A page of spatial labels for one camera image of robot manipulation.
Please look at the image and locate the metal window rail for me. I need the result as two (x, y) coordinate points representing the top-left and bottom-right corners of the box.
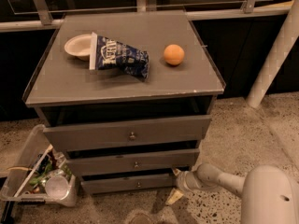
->
(0, 2), (293, 34)

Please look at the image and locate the grey drawer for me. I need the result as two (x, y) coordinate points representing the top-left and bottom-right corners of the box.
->
(66, 148), (199, 176)
(81, 173), (176, 194)
(44, 115), (211, 151)

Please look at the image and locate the orange fruit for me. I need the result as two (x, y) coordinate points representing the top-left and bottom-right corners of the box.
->
(164, 44), (185, 66)

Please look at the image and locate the grey middle drawer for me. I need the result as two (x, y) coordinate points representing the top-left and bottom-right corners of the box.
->
(66, 148), (199, 176)

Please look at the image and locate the grey drawer cabinet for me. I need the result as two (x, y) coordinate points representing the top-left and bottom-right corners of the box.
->
(23, 11), (224, 183)

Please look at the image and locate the grey bottom drawer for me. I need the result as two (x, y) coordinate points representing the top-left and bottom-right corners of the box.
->
(81, 173), (176, 194)

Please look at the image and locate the white plastic cup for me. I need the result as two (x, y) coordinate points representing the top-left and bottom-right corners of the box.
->
(45, 175), (68, 200)

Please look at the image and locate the clear plastic bin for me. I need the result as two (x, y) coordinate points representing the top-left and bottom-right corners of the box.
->
(0, 125), (78, 207)

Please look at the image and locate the blue chip bag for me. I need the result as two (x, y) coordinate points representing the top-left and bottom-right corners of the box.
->
(89, 33), (150, 79)

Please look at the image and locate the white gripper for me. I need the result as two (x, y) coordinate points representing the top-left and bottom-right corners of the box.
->
(165, 168), (200, 205)

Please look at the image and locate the grey top drawer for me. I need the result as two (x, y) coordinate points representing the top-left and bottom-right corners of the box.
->
(44, 115), (211, 151)

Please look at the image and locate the white paper bowl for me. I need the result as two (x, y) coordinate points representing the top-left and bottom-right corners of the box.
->
(64, 34), (92, 61)

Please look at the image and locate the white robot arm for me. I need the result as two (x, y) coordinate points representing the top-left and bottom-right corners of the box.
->
(165, 163), (299, 224)

